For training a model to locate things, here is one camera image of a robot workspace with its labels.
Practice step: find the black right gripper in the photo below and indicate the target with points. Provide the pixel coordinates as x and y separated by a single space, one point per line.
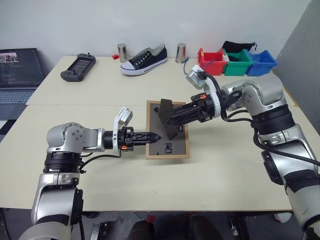
206 110

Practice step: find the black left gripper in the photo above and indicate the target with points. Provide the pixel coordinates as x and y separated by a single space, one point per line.
126 140

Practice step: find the wooden picture frame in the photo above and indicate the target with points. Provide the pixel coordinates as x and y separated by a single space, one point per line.
160 150

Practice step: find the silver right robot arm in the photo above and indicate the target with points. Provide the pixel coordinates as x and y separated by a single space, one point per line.
265 92

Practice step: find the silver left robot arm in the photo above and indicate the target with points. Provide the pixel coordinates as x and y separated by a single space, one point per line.
62 190

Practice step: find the red plastic storage bin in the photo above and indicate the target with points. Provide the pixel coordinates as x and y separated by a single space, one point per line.
212 66

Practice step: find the steel cup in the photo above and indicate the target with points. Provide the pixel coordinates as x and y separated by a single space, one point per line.
122 53
181 53

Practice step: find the black and white sneaker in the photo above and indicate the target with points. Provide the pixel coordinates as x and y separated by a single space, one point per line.
147 61

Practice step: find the green plastic storage bin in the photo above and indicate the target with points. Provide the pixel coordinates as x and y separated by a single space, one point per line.
236 68

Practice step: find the small red block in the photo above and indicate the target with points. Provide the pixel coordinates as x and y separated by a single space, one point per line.
115 57

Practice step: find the blue plastic storage bin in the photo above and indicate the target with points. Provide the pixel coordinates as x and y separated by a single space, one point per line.
261 66

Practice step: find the dark rounded shape red cap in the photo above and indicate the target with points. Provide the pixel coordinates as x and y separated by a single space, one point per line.
141 230

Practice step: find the black handheld game console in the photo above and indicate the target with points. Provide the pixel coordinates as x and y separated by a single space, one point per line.
78 67

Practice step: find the white and red shoe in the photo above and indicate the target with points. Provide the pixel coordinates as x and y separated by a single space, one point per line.
282 217

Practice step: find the grey open laptop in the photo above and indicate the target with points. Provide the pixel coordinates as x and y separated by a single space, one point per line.
17 72

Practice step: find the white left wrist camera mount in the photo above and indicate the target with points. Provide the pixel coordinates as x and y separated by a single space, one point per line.
123 115

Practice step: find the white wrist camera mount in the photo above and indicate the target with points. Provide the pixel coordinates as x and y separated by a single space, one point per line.
123 115
196 77

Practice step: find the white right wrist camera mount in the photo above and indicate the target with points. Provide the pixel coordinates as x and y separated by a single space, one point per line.
196 77

